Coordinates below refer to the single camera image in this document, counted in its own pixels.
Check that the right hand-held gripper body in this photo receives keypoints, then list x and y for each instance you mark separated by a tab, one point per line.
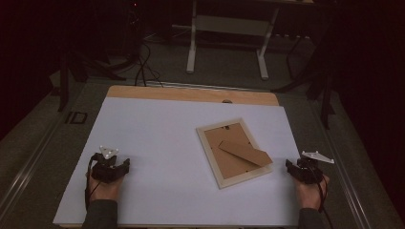
309	171

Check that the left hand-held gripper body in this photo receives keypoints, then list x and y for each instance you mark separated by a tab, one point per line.
105	170

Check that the wooden picture frame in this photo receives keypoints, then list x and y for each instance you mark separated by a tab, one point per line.
232	159

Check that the person's left hand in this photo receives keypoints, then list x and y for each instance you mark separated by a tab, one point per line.
106	191

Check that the person's right hand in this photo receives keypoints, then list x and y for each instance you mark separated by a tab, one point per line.
310	195

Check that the white table sheet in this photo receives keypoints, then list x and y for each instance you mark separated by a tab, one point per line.
159	159

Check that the floor socket plate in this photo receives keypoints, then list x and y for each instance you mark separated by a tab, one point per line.
76	117

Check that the black stand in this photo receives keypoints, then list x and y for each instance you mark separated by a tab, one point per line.
325	95
65	79

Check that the metal floor rail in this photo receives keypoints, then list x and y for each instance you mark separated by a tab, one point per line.
345	178
28	168

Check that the white metal desk frame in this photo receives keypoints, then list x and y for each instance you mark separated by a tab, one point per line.
229	27

